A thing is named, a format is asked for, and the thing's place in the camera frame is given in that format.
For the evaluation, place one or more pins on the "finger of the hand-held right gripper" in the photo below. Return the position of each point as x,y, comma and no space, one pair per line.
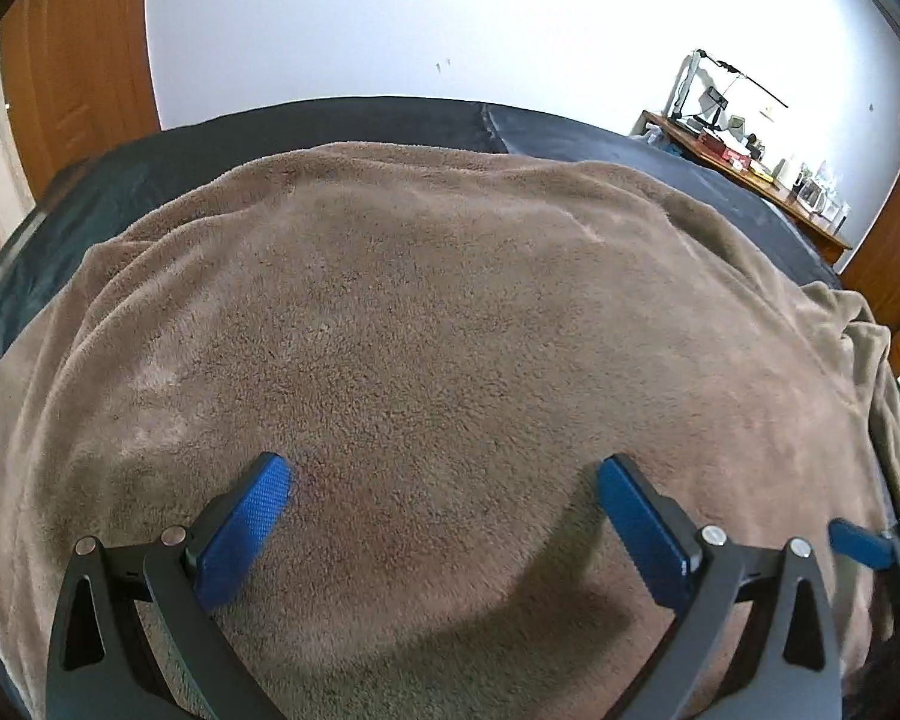
859,540

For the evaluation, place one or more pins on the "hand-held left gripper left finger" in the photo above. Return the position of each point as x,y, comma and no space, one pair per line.
244,514

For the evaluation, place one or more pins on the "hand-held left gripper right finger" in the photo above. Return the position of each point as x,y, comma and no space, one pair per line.
641,517

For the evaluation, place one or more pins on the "brown fleece garment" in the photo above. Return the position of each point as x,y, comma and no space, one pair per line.
435,330

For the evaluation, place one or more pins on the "wooden door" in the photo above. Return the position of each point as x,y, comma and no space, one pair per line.
82,52
889,240

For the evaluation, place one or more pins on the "wooden desk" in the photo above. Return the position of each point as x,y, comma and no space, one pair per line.
787,206

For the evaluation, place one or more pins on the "clear glass container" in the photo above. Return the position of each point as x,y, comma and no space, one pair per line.
814,191

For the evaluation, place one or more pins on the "bed with dark sheet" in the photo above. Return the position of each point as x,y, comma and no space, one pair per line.
195,157

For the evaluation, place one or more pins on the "white jug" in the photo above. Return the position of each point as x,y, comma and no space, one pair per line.
786,169

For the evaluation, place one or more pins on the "red box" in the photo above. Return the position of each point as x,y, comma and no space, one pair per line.
720,146

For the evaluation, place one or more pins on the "black metal stand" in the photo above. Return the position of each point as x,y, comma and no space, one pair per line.
694,82

